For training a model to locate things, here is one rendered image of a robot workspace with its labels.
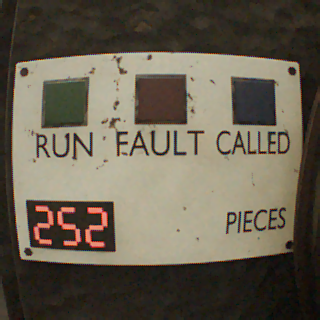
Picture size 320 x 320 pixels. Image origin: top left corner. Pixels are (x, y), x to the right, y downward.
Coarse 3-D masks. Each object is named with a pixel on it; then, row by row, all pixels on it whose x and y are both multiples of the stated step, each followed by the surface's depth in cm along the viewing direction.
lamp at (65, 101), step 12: (48, 84) 64; (60, 84) 64; (72, 84) 65; (84, 84) 65; (48, 96) 64; (60, 96) 65; (72, 96) 65; (84, 96) 65; (48, 108) 65; (60, 108) 65; (72, 108) 65; (48, 120) 65; (60, 120) 65; (72, 120) 65; (84, 120) 65
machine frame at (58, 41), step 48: (48, 0) 65; (96, 0) 66; (144, 0) 67; (192, 0) 67; (240, 0) 68; (288, 0) 68; (0, 48) 73; (48, 48) 66; (96, 48) 67; (144, 48) 67; (192, 48) 68; (240, 48) 68; (288, 48) 69; (0, 96) 74; (0, 144) 75; (0, 192) 76; (0, 240) 76; (48, 288) 69; (96, 288) 70; (144, 288) 70; (192, 288) 71; (240, 288) 71; (288, 288) 72
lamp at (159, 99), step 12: (144, 84) 65; (156, 84) 66; (168, 84) 66; (180, 84) 66; (144, 96) 65; (156, 96) 66; (168, 96) 66; (180, 96) 66; (144, 108) 66; (156, 108) 66; (168, 108) 66; (180, 108) 66; (144, 120) 66; (156, 120) 66; (168, 120) 66; (180, 120) 66
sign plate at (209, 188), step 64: (64, 64) 65; (128, 64) 65; (192, 64) 66; (256, 64) 67; (64, 128) 65; (128, 128) 66; (192, 128) 67; (256, 128) 68; (64, 192) 66; (128, 192) 67; (192, 192) 67; (256, 192) 68; (64, 256) 67; (128, 256) 68; (192, 256) 68; (256, 256) 69
